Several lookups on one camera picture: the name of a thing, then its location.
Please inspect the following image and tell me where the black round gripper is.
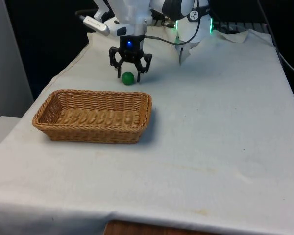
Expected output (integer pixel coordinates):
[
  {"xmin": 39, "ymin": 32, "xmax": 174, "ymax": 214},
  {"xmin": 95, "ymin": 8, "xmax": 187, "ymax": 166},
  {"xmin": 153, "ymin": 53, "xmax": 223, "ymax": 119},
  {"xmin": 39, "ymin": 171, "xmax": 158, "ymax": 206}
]
[{"xmin": 109, "ymin": 35, "xmax": 153, "ymax": 83}]

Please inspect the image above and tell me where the green ball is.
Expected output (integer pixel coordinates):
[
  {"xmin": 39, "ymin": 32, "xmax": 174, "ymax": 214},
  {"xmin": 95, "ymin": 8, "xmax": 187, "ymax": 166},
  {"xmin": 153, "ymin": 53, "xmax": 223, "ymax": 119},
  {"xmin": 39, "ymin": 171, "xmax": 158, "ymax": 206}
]
[{"xmin": 121, "ymin": 71, "xmax": 136, "ymax": 87}]

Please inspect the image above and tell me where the brown wicker basket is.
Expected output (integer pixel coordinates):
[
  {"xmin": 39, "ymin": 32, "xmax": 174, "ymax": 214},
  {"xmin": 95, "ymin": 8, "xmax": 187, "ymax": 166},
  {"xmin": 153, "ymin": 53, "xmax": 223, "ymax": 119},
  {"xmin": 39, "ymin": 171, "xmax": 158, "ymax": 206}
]
[{"xmin": 32, "ymin": 89, "xmax": 153, "ymax": 145}]

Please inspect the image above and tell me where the pale grey cabinet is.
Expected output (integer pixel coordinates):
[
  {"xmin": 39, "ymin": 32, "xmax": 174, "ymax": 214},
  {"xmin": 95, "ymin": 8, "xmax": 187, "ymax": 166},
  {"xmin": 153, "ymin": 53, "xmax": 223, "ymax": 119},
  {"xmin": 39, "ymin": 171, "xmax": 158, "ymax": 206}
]
[{"xmin": 0, "ymin": 0, "xmax": 35, "ymax": 157}]

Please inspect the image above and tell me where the black cable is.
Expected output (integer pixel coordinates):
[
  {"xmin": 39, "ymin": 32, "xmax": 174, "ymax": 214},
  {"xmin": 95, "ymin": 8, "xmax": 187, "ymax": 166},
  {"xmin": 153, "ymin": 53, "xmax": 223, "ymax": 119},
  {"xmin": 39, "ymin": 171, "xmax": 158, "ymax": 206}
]
[
  {"xmin": 144, "ymin": 0, "xmax": 201, "ymax": 46},
  {"xmin": 257, "ymin": 0, "xmax": 294, "ymax": 75},
  {"xmin": 74, "ymin": 9, "xmax": 100, "ymax": 18}
]

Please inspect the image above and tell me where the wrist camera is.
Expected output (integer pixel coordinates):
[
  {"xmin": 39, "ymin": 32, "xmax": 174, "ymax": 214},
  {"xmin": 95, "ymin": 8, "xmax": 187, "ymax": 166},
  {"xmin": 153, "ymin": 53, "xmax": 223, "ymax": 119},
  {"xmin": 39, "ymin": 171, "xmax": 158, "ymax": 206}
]
[{"xmin": 81, "ymin": 15, "xmax": 111, "ymax": 36}]

